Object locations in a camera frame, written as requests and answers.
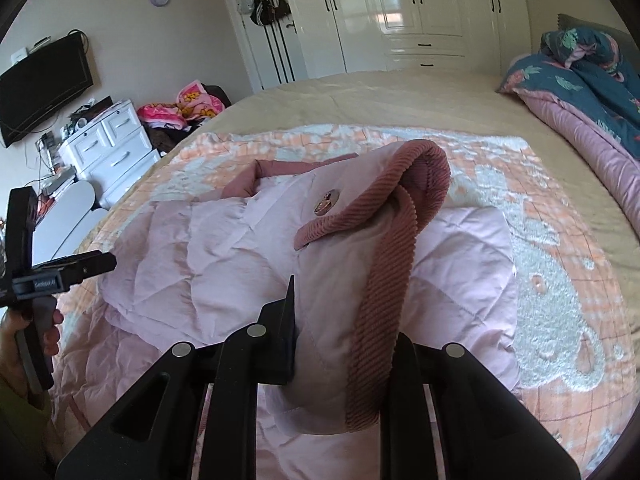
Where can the cluttered side desk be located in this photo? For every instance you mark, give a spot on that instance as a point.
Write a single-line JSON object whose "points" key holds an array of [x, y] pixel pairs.
{"points": [[55, 180]]}

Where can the blue floral quilt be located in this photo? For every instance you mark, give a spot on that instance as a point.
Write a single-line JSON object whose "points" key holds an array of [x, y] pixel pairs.
{"points": [[575, 80]]}

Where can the person's left hand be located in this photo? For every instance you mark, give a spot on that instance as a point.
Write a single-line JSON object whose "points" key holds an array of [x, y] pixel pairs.
{"points": [[54, 335]]}

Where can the black box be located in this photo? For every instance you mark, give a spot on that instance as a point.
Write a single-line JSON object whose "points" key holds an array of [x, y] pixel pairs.
{"points": [[92, 109]]}

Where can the person's left forearm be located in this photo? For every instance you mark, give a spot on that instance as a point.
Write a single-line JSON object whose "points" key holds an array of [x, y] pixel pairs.
{"points": [[20, 425]]}

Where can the hanging bags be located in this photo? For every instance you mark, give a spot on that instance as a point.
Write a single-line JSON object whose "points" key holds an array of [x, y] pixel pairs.
{"points": [[265, 2]]}

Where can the dark clothes pile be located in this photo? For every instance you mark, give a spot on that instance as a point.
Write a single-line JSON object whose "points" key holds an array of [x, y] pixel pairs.
{"points": [[170, 137]]}

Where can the grey oval chair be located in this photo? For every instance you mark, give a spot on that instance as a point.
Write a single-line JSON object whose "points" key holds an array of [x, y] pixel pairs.
{"points": [[65, 215]]}

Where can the grey padded headboard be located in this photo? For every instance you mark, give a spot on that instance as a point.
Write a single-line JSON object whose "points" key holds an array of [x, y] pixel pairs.
{"points": [[590, 24]]}

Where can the black television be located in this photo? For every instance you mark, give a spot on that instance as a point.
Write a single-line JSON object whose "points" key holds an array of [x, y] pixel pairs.
{"points": [[40, 95]]}

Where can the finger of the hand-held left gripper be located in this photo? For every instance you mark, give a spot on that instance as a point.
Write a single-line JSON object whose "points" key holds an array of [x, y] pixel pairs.
{"points": [[85, 265]]}

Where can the white drawer chest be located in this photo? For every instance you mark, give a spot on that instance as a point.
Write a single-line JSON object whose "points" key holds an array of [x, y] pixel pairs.
{"points": [[105, 150]]}

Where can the pink quilted jacket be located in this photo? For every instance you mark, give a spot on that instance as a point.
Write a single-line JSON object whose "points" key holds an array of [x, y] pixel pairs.
{"points": [[200, 260]]}

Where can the white wardrobe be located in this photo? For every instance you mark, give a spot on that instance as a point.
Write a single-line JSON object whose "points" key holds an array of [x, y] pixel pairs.
{"points": [[440, 0]]}

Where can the orange plaid blanket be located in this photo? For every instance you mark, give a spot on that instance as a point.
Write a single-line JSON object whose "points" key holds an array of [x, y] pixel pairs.
{"points": [[550, 270]]}

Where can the white door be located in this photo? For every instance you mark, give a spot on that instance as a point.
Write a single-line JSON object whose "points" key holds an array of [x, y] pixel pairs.
{"points": [[280, 60]]}

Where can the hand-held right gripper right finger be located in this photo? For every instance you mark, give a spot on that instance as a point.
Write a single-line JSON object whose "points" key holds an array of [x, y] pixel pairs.
{"points": [[405, 385]]}

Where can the pink printed blanket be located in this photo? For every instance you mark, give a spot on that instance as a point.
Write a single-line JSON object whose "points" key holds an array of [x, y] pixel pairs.
{"points": [[190, 102]]}

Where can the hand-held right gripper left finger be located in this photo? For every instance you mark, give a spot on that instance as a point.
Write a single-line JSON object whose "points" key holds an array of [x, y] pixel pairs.
{"points": [[280, 340]]}

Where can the bed with beige sheet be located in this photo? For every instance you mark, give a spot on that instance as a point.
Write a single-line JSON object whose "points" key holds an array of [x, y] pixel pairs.
{"points": [[400, 95]]}

